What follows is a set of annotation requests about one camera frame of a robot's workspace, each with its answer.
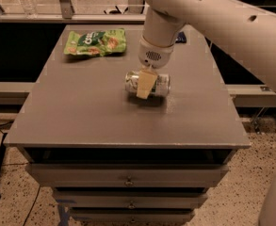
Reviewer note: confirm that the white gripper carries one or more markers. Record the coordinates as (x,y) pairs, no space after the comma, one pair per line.
(154,56)

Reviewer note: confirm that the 7up soda can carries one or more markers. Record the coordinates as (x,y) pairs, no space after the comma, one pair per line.
(161,87)

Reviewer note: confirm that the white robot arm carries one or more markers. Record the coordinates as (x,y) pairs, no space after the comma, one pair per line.
(245,32)

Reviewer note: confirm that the dark blue snack bar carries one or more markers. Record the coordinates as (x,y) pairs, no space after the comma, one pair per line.
(181,38)

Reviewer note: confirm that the green chip bag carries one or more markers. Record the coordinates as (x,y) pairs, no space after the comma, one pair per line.
(96,43)

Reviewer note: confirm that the grey drawer cabinet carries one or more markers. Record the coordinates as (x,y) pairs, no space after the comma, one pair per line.
(79,112)

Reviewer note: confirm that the top grey drawer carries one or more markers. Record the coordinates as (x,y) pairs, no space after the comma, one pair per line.
(57,175)

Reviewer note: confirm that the grey drawer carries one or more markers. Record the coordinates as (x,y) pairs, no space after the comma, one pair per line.
(57,175)
(130,199)
(132,216)

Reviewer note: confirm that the middle grey drawer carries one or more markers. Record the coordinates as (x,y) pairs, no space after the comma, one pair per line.
(130,199)

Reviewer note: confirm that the bottom grey drawer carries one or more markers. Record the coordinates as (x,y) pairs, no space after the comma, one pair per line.
(132,216)

